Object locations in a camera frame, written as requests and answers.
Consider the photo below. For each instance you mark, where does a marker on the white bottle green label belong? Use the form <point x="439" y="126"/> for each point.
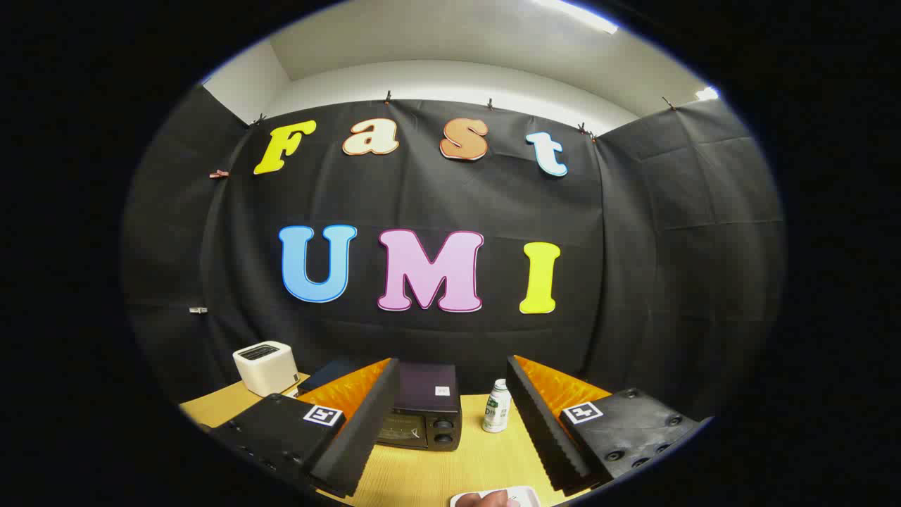
<point x="497" y="412"/>

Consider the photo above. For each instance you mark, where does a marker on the long ceiling light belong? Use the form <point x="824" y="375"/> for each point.
<point x="577" y="15"/>

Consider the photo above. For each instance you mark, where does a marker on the white square plate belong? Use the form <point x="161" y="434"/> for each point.
<point x="461" y="500"/>

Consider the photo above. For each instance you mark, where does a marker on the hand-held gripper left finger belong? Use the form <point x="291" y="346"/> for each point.
<point x="366" y="429"/>

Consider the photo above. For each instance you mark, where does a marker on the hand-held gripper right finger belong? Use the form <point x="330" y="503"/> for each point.
<point x="542" y="429"/>

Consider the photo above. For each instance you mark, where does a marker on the white slot toaster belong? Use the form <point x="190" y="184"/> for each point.
<point x="267" y="370"/>

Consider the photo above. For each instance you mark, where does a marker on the black toaster oven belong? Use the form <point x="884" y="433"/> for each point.
<point x="426" y="394"/>

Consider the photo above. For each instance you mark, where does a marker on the small ceiling light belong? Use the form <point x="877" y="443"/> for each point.
<point x="707" y="93"/>

